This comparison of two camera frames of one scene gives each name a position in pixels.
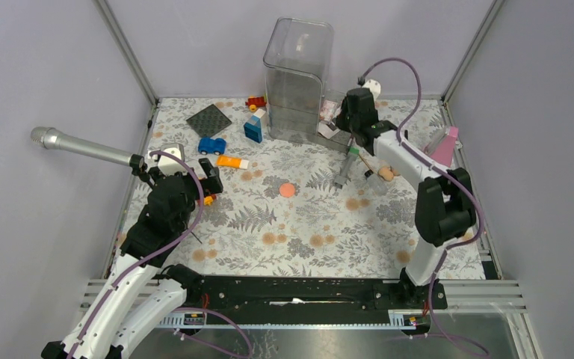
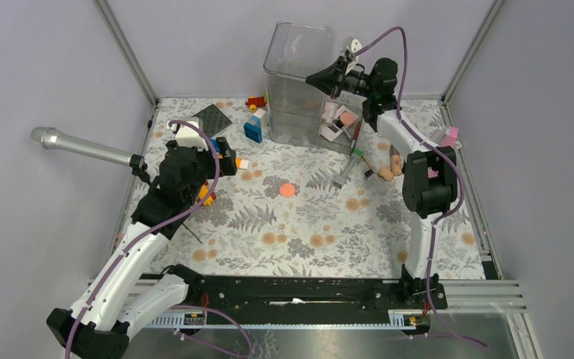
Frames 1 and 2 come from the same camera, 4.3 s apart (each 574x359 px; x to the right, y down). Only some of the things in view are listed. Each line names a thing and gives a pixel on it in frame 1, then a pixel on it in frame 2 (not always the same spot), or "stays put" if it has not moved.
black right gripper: (341, 120) to (329, 78)
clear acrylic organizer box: (298, 58) stays put
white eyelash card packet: (327, 129) stays put
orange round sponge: (287, 190) stays put
